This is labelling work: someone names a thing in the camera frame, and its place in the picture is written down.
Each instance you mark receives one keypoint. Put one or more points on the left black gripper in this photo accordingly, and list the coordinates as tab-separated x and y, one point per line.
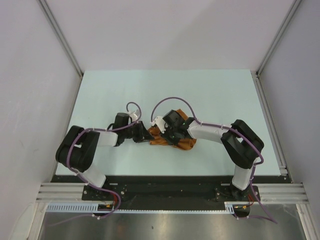
142	133

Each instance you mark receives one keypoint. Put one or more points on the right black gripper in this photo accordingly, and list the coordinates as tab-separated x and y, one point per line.
172	142

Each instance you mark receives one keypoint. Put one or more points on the orange satin napkin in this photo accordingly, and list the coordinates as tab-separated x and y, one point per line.
185	143

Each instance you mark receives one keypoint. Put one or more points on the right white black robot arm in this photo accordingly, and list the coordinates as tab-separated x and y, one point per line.
239	140

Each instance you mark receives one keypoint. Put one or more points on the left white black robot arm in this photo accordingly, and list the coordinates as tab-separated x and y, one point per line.
78	148

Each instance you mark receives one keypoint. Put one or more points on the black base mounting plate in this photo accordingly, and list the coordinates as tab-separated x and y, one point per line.
167	193

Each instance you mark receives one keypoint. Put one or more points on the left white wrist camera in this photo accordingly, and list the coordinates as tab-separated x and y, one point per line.
135	115

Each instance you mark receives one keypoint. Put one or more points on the white slotted cable duct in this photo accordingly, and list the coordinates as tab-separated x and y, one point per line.
102	208

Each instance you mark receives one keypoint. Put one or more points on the aluminium frame rail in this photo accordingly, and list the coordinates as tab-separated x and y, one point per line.
270	193

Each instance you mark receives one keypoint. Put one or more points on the left aluminium corner post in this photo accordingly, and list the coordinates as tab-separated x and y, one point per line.
53	23

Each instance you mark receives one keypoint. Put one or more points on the aluminium corner post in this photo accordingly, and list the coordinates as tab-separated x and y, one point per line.
279	35
53	23

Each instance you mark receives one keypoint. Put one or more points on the right aluminium corner post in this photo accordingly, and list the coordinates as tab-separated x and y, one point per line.
279	35

